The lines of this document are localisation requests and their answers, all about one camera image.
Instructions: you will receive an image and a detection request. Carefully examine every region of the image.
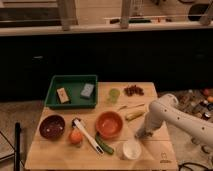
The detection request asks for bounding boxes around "green cucumber toy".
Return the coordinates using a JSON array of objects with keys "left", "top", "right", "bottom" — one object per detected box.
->
[{"left": 95, "top": 133, "right": 114, "bottom": 155}]

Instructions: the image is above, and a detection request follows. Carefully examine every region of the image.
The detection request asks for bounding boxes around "green plastic tray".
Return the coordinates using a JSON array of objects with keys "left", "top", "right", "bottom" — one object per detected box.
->
[{"left": 45, "top": 75, "right": 98, "bottom": 109}]

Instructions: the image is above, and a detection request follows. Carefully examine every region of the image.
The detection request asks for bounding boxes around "dark purple bowl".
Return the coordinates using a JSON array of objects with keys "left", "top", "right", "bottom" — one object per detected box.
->
[{"left": 39, "top": 115, "right": 65, "bottom": 140}]

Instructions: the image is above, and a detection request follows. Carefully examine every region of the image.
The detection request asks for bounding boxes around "orange fruit toy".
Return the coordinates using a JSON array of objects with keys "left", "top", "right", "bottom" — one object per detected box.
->
[{"left": 69, "top": 129, "right": 83, "bottom": 145}]

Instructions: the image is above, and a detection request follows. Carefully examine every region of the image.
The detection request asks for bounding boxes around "blue-grey sponge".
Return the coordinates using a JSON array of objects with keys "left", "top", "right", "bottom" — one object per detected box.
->
[{"left": 81, "top": 83, "right": 94, "bottom": 98}]

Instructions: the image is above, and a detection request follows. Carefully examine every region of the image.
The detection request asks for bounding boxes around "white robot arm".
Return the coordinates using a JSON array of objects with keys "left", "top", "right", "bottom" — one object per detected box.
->
[{"left": 136, "top": 94, "right": 213, "bottom": 148}]

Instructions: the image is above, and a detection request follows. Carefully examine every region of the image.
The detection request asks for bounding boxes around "orange bowl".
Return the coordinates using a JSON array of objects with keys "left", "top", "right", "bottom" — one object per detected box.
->
[{"left": 95, "top": 111, "right": 123, "bottom": 139}]

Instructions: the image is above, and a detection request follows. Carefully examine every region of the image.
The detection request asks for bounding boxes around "black pole stand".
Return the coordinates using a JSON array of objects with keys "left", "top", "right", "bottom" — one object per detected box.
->
[{"left": 14, "top": 122, "right": 21, "bottom": 171}]

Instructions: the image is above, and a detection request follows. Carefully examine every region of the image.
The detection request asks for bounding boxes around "brown grape bunch toy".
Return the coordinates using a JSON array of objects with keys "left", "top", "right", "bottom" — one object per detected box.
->
[{"left": 124, "top": 85, "right": 144, "bottom": 96}]

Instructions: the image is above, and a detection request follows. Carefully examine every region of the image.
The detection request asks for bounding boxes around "tan wooden block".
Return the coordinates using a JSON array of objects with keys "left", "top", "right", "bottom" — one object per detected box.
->
[{"left": 57, "top": 88, "right": 69, "bottom": 103}]

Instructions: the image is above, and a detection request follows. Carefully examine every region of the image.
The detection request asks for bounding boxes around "white cup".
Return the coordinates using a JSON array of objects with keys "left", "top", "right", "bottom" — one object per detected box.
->
[{"left": 121, "top": 139, "right": 142, "bottom": 160}]

